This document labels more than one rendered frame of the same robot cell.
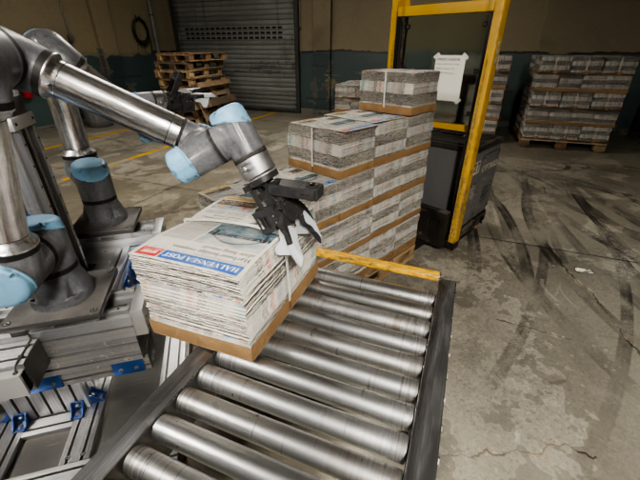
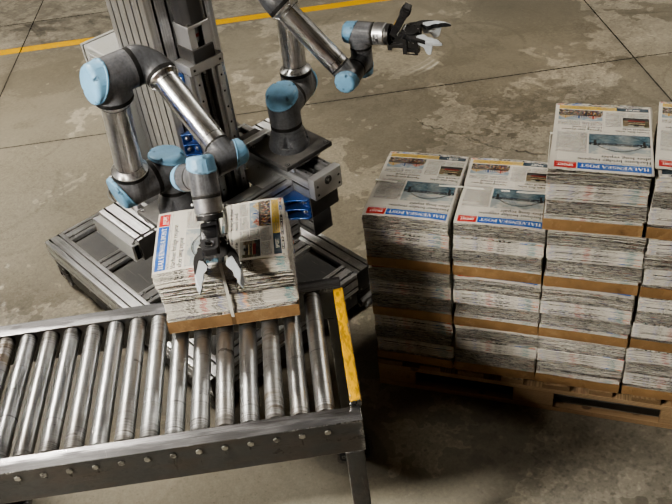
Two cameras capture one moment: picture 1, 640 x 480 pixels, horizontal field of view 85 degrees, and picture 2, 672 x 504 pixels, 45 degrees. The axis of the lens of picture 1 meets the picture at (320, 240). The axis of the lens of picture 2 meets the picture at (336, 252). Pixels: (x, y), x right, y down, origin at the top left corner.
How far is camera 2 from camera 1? 1.91 m
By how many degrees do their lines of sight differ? 55
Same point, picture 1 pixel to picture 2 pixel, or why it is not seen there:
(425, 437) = (153, 443)
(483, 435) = not seen: outside the picture
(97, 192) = (276, 121)
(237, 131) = (190, 179)
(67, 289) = (171, 207)
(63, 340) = not seen: hidden behind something
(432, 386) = (199, 436)
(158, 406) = (121, 315)
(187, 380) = (144, 314)
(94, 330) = not seen: hidden behind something
